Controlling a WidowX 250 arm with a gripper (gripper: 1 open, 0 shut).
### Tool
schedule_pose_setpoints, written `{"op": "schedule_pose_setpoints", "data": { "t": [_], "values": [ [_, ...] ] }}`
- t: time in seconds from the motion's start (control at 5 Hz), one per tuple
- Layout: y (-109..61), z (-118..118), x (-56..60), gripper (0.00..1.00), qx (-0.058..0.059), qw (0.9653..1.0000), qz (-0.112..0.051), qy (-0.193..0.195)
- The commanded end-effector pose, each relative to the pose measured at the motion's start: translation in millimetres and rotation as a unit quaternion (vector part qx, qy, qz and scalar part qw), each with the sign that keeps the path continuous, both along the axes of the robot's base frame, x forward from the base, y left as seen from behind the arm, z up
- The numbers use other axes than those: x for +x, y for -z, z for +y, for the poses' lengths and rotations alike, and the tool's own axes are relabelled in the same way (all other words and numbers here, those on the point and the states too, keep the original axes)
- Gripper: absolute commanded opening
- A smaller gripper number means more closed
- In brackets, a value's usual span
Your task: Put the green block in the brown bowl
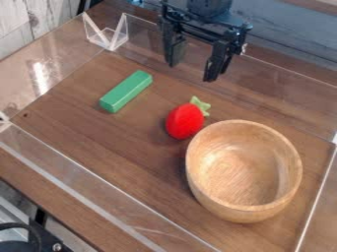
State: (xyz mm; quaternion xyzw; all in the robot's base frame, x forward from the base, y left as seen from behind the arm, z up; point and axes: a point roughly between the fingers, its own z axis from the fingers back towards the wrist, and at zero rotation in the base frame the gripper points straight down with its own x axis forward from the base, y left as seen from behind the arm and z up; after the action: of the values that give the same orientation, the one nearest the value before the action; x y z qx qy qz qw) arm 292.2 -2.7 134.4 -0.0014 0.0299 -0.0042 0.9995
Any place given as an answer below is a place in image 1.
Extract clear acrylic corner bracket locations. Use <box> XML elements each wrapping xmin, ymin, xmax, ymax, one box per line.
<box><xmin>82</xmin><ymin>13</ymin><xmax>128</xmax><ymax>51</ymax></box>

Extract black clamp with cable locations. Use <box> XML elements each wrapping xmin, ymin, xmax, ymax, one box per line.
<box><xmin>0</xmin><ymin>222</ymin><xmax>74</xmax><ymax>252</ymax></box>

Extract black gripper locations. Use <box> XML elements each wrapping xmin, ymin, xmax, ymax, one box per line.
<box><xmin>159</xmin><ymin>0</ymin><xmax>253</xmax><ymax>82</ymax></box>

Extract brown wooden bowl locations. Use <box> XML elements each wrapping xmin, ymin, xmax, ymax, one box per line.
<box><xmin>186</xmin><ymin>119</ymin><xmax>304</xmax><ymax>223</ymax></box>

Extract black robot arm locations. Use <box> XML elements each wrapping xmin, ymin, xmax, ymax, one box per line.
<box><xmin>159</xmin><ymin>0</ymin><xmax>253</xmax><ymax>82</ymax></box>

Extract clear acrylic enclosure wall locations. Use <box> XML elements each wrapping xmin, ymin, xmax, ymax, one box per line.
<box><xmin>0</xmin><ymin>16</ymin><xmax>337</xmax><ymax>252</ymax></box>

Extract green rectangular block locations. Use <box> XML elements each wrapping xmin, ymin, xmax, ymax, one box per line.
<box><xmin>99</xmin><ymin>70</ymin><xmax>153</xmax><ymax>113</ymax></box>

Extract red toy strawberry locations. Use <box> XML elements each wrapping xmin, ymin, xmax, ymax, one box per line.
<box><xmin>165</xmin><ymin>95</ymin><xmax>211</xmax><ymax>140</ymax></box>

